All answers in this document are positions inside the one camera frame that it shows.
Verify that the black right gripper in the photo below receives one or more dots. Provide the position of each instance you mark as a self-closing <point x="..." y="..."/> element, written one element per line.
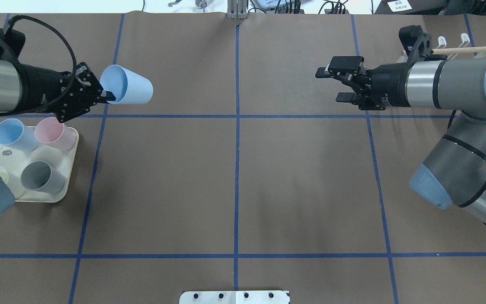
<point x="388" y="87"/>

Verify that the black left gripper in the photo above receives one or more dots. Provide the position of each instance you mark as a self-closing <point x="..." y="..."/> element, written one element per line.
<point x="40" y="89"/>

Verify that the light blue cup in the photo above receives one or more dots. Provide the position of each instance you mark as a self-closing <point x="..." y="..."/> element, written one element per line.
<point x="128" y="87"/>

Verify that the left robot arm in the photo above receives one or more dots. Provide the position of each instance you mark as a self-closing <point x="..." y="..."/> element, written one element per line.
<point x="10" y="90"/>

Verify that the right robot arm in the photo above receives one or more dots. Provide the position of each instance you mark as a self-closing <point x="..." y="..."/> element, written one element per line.
<point x="453" y="173"/>

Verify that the pink cup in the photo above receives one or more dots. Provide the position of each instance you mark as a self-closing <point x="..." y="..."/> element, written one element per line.
<point x="55" y="134"/>

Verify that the grey cup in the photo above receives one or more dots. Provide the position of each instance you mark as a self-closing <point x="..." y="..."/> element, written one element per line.
<point x="40" y="176"/>

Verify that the pale green cup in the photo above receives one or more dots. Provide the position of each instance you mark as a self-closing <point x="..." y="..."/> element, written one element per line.
<point x="13" y="182"/>

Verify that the black labelled box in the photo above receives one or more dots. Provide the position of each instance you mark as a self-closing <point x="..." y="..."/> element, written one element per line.
<point x="410" y="7"/>

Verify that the cream plastic tray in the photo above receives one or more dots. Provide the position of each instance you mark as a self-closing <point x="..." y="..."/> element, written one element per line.
<point x="16" y="160"/>

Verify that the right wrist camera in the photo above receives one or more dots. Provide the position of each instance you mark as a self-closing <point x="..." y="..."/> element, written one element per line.
<point x="416" y="43"/>

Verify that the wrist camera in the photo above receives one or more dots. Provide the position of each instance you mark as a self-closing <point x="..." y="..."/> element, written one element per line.
<point x="416" y="43"/>
<point x="11" y="45"/>

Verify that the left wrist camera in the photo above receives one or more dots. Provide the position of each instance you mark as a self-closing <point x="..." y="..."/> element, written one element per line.
<point x="11" y="45"/>

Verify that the white wire cup rack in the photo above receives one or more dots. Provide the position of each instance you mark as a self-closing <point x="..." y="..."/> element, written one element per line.
<point x="442" y="52"/>

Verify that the aluminium frame post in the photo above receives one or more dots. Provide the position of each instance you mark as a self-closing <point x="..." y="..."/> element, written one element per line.
<point x="237" y="9"/>

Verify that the white camera post base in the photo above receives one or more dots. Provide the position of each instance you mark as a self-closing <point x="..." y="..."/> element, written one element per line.
<point x="236" y="297"/>

